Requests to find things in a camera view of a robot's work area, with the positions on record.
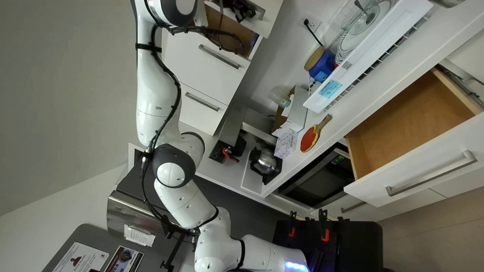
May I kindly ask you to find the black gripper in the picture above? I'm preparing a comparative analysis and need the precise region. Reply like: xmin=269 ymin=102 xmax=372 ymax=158
xmin=221 ymin=0 xmax=268 ymax=22

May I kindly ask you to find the wooden drawer white front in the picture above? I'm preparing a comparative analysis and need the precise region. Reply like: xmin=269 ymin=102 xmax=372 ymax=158
xmin=343 ymin=66 xmax=484 ymax=208

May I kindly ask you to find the white lower cabinet door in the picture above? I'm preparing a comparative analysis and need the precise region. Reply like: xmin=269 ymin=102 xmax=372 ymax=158
xmin=443 ymin=27 xmax=484 ymax=84

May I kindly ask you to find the white lower cabinet drawer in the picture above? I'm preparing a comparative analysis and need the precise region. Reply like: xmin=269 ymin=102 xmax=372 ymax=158
xmin=322 ymin=167 xmax=484 ymax=223

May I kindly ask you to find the blue container cork lid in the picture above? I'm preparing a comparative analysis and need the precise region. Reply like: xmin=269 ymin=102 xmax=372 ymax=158
xmin=302 ymin=45 xmax=339 ymax=84

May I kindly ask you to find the white plates stack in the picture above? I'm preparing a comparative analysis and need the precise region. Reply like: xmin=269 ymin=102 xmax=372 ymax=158
xmin=334 ymin=0 xmax=399 ymax=51

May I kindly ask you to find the black steel coffee machine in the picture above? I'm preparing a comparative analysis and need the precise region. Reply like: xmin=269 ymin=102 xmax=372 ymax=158
xmin=209 ymin=84 xmax=310 ymax=187

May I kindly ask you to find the printed paper sheet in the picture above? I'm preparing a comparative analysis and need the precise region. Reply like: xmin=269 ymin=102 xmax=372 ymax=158
xmin=271 ymin=123 xmax=299 ymax=159

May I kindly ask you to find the glass coffee pot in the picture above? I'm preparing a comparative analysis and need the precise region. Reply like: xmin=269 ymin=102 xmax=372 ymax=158
xmin=248 ymin=146 xmax=284 ymax=185

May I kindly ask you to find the black built-in oven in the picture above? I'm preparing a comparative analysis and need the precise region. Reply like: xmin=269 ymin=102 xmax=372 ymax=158
xmin=274 ymin=146 xmax=355 ymax=208

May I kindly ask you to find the black orange clamp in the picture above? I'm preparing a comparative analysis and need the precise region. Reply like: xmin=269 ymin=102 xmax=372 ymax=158
xmin=286 ymin=209 xmax=299 ymax=241
xmin=316 ymin=206 xmax=333 ymax=244

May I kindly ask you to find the steel control box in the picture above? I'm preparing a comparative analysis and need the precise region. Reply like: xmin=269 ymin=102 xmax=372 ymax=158
xmin=104 ymin=190 xmax=171 ymax=238

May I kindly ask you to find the white label card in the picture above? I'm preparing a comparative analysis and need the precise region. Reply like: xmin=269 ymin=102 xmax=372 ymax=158
xmin=122 ymin=223 xmax=157 ymax=247

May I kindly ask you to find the dark printed photo sheet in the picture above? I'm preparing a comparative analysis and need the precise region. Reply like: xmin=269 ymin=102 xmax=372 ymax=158
xmin=103 ymin=244 xmax=145 ymax=272

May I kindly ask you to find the grey side table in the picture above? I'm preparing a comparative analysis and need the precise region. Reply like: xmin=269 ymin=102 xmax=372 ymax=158
xmin=42 ymin=223 xmax=175 ymax=272

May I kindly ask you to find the white printed instruction sheet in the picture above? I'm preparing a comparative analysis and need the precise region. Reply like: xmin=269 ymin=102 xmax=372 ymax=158
xmin=51 ymin=240 xmax=110 ymax=272

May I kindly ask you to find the white cabinet door long handle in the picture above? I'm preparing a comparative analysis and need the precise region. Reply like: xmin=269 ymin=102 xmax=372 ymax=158
xmin=160 ymin=27 xmax=254 ymax=107
xmin=178 ymin=81 xmax=228 ymax=137

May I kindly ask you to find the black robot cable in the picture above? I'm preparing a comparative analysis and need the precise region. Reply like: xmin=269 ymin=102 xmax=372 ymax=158
xmin=135 ymin=23 xmax=184 ymax=240

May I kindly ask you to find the white wire dish rack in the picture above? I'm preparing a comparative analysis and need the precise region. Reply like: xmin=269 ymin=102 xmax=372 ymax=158
xmin=322 ymin=0 xmax=445 ymax=110

